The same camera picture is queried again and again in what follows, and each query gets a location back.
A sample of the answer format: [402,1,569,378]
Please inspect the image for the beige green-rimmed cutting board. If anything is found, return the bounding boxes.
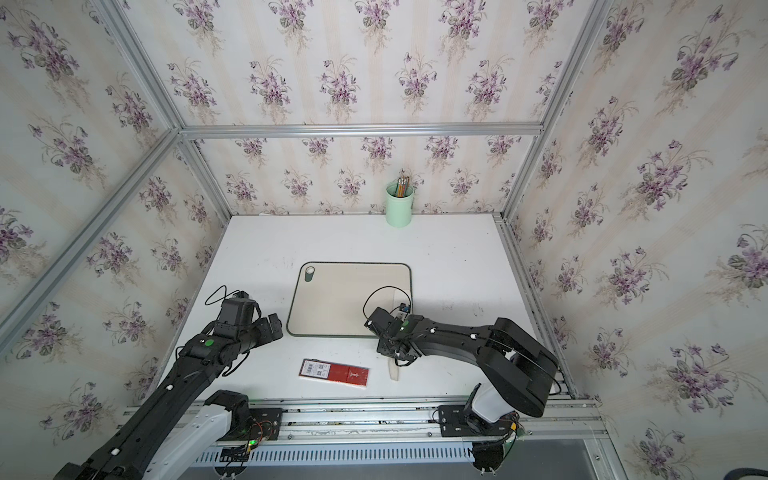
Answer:
[286,261,412,338]

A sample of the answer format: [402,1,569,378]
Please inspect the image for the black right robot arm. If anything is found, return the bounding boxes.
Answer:
[365,307,559,436]

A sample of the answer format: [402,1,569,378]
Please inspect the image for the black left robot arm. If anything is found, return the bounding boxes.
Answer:
[55,292,283,479]

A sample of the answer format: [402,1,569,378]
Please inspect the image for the red rectangular box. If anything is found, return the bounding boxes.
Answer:
[298,359,370,388]

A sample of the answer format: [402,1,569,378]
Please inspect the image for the mint green utensil cup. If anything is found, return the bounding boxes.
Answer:
[385,182,415,228]

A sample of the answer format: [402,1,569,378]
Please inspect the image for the wooden chopsticks in cup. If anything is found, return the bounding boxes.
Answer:
[393,174,410,198]

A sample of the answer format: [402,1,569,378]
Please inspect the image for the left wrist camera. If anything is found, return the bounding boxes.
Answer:
[218,291,261,325]

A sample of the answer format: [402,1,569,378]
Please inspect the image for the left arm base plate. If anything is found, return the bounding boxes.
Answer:
[203,390,283,441]

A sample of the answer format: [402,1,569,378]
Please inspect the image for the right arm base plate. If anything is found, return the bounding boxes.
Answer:
[436,383,519,437]

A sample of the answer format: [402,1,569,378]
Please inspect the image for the aluminium front rail frame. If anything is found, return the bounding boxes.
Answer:
[89,392,628,480]

